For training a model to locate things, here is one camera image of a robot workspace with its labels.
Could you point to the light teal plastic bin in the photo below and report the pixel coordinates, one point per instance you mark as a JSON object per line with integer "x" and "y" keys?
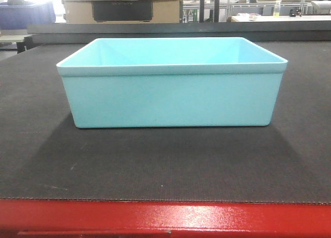
{"x": 171, "y": 82}

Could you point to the black conveyor belt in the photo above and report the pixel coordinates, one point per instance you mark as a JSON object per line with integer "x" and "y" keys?
{"x": 44, "y": 156}

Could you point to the cardboard box stack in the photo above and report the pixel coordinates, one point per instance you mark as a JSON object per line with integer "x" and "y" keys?
{"x": 121, "y": 11}

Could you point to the yellow liquid bottle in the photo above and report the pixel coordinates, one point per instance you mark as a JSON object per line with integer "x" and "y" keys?
{"x": 277, "y": 7}

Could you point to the white background table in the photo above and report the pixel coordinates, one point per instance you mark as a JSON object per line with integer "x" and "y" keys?
{"x": 259, "y": 18}

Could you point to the red conveyor frame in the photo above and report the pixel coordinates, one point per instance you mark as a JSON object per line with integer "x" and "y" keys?
{"x": 43, "y": 218}

